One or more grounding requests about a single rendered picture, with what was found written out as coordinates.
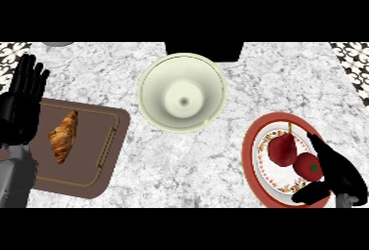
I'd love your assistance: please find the black appliance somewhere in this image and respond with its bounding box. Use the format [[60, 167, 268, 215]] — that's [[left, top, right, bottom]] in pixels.
[[164, 42, 246, 63]]

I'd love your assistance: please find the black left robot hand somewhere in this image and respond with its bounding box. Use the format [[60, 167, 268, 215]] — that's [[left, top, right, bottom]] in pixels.
[[0, 53, 52, 146]]

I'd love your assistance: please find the red tomato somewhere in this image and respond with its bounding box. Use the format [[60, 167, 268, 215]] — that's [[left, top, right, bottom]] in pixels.
[[291, 151, 327, 183]]

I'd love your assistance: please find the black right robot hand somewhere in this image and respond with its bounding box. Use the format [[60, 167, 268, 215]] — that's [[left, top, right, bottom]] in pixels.
[[290, 131, 369, 206]]

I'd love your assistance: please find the golden croissant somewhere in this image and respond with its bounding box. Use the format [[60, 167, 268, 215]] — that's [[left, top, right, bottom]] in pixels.
[[46, 109, 80, 165]]

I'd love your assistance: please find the pale green bowl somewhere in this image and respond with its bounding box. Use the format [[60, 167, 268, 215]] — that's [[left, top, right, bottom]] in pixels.
[[136, 52, 229, 134]]

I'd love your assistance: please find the grey round object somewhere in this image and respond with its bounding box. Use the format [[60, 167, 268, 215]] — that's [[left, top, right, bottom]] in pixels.
[[42, 42, 76, 48]]

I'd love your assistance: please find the brown cutting board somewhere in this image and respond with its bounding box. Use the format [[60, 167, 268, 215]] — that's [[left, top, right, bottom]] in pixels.
[[30, 98, 133, 200]]

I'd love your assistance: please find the red rimmed floral plate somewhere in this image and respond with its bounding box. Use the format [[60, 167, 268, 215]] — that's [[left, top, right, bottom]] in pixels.
[[241, 111, 336, 209]]

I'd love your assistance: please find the dark red pear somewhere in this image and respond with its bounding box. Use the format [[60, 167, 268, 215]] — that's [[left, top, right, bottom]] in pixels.
[[268, 121, 300, 168]]

